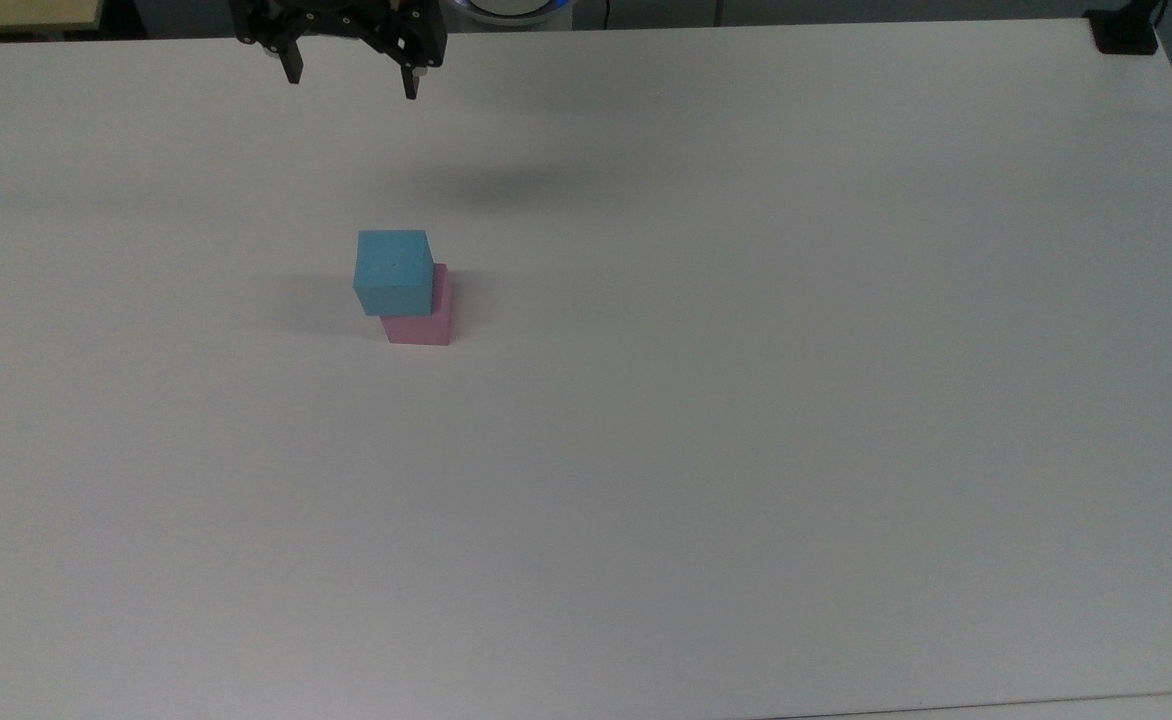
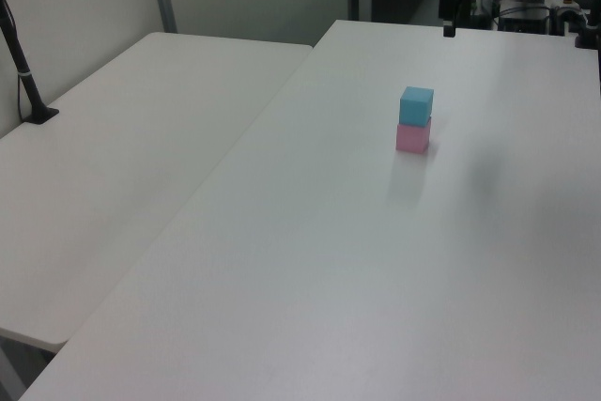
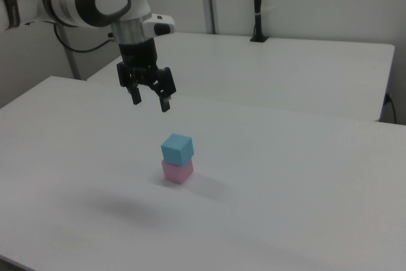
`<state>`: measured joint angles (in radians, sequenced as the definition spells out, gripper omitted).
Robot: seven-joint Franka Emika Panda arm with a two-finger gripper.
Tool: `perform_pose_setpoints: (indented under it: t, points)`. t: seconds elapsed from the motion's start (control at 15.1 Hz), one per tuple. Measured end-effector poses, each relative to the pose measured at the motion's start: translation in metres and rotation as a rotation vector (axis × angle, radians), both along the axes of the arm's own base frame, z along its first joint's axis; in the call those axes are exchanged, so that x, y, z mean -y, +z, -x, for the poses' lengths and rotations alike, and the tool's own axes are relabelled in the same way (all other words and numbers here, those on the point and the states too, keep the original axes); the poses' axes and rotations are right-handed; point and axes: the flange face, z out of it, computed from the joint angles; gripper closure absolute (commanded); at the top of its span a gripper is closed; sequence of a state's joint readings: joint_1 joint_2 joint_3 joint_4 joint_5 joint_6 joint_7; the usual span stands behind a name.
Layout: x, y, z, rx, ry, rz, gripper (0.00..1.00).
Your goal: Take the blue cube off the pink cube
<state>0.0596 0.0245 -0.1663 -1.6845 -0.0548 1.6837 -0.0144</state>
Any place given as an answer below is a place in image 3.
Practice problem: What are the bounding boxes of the white side table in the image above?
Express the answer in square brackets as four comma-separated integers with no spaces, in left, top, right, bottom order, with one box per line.
[86,31,396,123]

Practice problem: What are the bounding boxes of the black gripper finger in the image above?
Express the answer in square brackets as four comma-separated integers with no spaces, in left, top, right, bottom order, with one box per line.
[150,67,177,114]
[115,61,142,106]

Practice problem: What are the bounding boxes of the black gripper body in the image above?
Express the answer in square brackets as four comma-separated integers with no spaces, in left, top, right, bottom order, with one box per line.
[117,38,160,87]

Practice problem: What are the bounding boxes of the black power cable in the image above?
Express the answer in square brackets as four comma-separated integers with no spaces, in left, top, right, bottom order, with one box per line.
[384,93,398,123]

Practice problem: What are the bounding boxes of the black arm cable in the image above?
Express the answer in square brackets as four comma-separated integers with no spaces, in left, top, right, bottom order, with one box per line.
[53,23,115,53]

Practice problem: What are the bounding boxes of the pink foam cube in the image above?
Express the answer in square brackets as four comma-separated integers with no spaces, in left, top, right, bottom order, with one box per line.
[160,158,195,186]

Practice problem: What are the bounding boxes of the blue foam cube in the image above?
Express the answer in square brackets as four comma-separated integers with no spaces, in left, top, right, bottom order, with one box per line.
[160,133,195,168]

